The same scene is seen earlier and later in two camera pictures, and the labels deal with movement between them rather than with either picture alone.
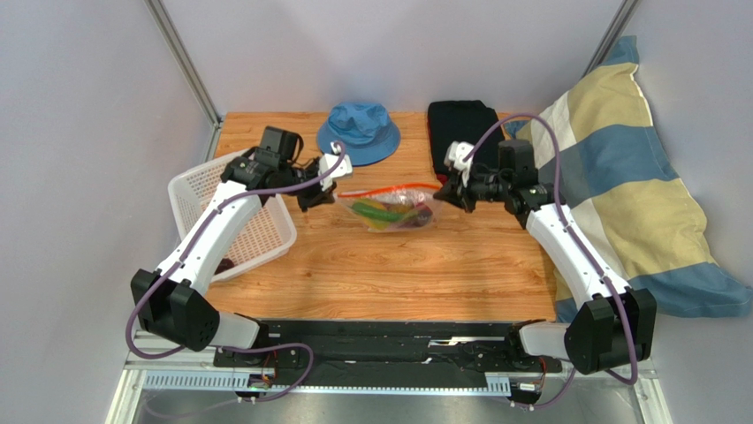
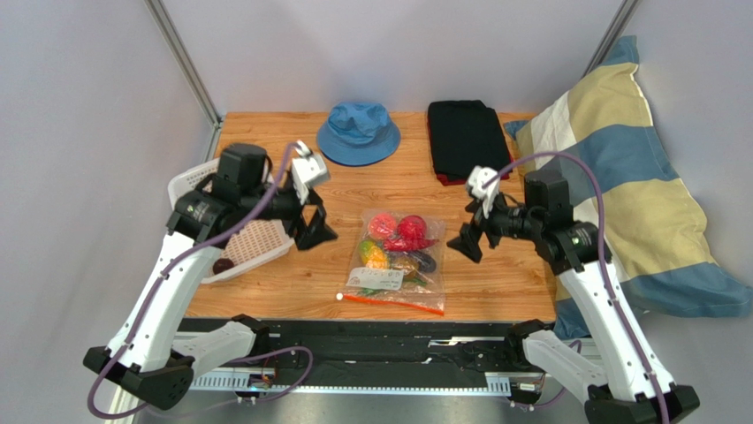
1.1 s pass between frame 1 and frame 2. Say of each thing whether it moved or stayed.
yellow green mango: moved
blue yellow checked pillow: stayed
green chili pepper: moved
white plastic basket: stayed
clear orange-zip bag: moved
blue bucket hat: stayed
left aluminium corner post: stayed
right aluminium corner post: stayed
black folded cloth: stayed
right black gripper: moved
